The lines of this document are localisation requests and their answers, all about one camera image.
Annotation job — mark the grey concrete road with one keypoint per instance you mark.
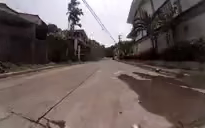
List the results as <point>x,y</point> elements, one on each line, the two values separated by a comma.
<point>90,93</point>

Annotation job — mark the building with pale posts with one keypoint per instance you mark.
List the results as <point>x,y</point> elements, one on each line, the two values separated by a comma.
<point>78,36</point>

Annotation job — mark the concrete kerb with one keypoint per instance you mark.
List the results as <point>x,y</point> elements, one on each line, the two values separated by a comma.
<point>20,72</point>
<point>150,66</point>

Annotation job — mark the dark hedge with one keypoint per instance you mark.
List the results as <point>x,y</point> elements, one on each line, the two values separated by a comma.
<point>56,50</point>

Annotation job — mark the tall tree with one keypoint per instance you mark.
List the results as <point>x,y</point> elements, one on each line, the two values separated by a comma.
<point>74,13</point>

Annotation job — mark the palm trees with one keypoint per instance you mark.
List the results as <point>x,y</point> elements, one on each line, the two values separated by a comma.
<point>146,23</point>

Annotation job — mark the puddle of water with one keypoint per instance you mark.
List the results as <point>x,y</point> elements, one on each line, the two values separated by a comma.
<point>163,96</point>

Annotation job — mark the dirt verge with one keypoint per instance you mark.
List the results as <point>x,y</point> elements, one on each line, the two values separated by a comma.
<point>16,66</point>

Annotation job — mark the dark building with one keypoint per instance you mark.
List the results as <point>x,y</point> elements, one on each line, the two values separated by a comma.
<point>13,40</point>

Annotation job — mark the large pale building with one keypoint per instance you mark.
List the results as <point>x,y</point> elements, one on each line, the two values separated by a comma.
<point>190,23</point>

